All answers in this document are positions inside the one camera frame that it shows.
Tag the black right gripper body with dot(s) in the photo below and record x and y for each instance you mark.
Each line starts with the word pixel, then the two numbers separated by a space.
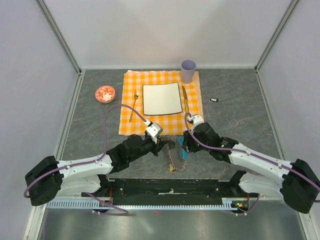
pixel 191 146

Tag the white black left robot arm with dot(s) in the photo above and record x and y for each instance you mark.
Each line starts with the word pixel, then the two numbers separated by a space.
pixel 50 177

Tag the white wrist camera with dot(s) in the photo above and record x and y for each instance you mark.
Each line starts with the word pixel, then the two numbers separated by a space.
pixel 153 130
pixel 196 118

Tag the blue key tag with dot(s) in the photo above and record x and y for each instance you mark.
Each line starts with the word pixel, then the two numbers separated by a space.
pixel 182 152

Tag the orange white checkered cloth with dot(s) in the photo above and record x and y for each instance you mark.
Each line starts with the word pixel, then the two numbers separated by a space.
pixel 171 124

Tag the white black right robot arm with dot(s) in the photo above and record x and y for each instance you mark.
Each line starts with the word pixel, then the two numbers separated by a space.
pixel 295 183

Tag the gold fork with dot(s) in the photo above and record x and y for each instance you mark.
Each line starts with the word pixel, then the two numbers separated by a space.
pixel 136 96

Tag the lilac plastic cup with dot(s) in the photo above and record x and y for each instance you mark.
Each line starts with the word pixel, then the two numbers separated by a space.
pixel 188 68

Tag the gold knife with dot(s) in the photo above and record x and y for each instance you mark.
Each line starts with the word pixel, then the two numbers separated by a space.
pixel 185 99

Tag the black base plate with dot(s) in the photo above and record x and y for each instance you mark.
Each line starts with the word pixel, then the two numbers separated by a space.
pixel 169 192

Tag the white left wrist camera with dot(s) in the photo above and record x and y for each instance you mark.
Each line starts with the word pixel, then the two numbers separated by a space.
pixel 153 130

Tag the white square plate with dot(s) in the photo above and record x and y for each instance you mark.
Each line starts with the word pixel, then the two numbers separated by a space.
pixel 161 99

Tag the black key tag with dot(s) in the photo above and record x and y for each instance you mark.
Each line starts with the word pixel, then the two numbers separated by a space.
pixel 213 99

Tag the grey slotted cable duct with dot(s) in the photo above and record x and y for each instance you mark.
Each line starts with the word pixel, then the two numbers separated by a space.
pixel 96 205

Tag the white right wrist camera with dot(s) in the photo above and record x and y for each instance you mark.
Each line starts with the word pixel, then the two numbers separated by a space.
pixel 196 118

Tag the red white patterned bowl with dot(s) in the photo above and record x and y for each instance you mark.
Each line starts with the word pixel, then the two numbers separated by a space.
pixel 105 94

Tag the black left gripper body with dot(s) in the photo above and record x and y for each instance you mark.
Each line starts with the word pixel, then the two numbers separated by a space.
pixel 148 145

